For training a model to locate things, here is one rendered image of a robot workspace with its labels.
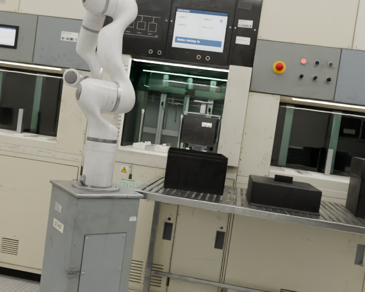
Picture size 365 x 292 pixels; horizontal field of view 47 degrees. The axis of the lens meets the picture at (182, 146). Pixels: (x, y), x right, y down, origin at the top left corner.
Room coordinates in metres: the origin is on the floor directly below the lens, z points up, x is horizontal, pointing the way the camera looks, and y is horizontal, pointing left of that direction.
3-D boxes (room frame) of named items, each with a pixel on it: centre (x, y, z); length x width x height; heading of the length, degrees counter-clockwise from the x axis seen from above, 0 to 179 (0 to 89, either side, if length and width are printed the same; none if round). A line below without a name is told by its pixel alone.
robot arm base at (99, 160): (1.66, 0.32, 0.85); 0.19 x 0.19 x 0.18
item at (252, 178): (1.87, -0.47, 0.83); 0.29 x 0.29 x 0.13; 85
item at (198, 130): (2.73, -0.10, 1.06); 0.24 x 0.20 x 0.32; 83
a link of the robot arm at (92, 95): (1.65, 0.35, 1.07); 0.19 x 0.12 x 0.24; 122
